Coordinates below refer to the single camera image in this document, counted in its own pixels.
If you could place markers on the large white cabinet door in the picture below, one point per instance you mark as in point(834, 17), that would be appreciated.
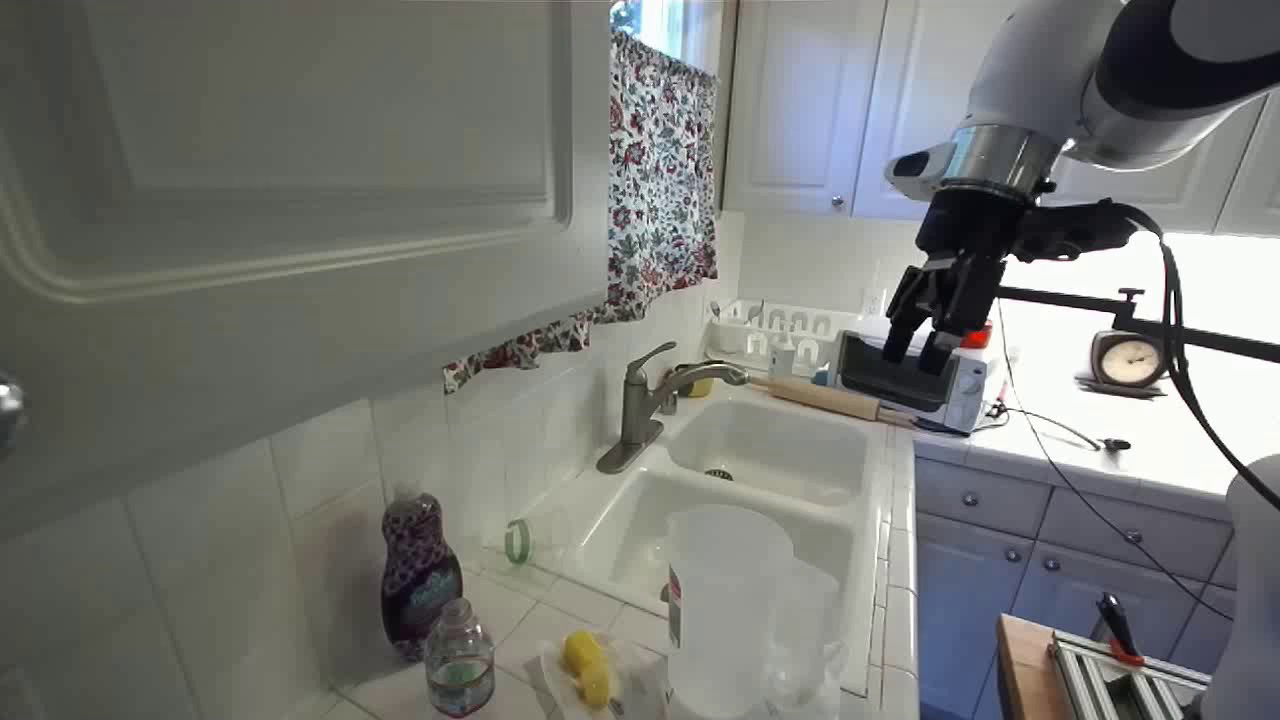
point(264, 334)

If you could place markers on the white countertop organizer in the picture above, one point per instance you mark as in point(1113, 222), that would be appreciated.
point(787, 334)

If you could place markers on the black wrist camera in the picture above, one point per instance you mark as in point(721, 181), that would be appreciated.
point(1072, 230)

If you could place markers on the white box with red lid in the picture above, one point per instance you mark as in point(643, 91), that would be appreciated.
point(977, 381)

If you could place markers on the red black screwdriver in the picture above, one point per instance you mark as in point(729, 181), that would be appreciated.
point(1117, 625)

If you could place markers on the yellow sponge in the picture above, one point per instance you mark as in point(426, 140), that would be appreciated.
point(588, 664)

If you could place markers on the window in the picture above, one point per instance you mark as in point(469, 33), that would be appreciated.
point(667, 17)

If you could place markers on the white upper cabinet door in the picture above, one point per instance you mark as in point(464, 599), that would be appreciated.
point(925, 80)
point(801, 93)
point(1201, 184)

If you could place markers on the purple dish soap bottle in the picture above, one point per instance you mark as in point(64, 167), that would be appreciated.
point(418, 573)

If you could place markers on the white plastic pitcher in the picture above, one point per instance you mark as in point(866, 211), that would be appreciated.
point(725, 600)

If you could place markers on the silver metal rail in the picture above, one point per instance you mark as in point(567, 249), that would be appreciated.
point(1133, 686)

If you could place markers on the pale blue lower cabinet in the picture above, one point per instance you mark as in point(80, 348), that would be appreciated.
point(973, 600)

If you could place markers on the round dial kitchen scale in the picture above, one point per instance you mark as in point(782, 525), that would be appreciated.
point(1128, 363)

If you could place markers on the clear glass jar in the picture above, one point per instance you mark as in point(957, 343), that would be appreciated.
point(461, 664)

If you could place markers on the corn shaped yellow holder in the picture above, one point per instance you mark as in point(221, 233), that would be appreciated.
point(701, 386)

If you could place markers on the black metal rod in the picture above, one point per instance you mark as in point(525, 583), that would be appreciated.
point(1064, 303)

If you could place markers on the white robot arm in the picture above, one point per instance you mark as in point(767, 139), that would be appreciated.
point(1042, 67)

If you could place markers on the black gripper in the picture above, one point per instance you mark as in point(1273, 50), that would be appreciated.
point(973, 243)

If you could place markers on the wooden board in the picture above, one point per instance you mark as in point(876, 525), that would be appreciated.
point(1024, 673)

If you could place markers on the silver cabinet knob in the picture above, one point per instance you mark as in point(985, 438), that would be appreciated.
point(8, 414)

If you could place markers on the brushed steel faucet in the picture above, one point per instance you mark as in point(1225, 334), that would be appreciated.
point(643, 400)

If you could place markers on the clear plastic cup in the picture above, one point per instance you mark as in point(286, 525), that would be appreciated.
point(811, 640)

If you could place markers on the floral curtain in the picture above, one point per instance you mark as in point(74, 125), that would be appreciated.
point(660, 173)

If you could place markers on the white double basin sink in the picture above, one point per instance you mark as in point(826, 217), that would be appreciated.
point(782, 451)

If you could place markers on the black box appliance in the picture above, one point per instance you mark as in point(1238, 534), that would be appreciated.
point(892, 377)

